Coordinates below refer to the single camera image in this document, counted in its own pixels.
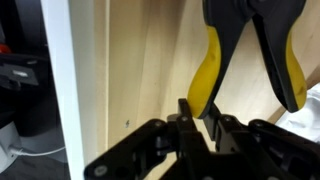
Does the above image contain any black machine at left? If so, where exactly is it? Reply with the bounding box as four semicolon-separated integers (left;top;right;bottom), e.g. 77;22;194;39
0;43;42;92

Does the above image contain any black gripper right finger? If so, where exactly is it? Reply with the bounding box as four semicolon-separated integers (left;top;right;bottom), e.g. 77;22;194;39
202;103;320;180

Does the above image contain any white cable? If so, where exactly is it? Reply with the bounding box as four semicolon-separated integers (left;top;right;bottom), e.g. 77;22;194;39
9;146;66;158

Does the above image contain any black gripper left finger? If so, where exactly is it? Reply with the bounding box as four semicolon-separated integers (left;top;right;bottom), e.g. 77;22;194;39
84;98;215;180

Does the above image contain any yellow black spring clamp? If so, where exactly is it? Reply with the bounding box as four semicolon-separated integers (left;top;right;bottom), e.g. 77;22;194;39
186;0;308;120

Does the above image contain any white power adapter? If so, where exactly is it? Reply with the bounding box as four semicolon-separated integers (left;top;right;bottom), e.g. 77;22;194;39
0;122;24;173

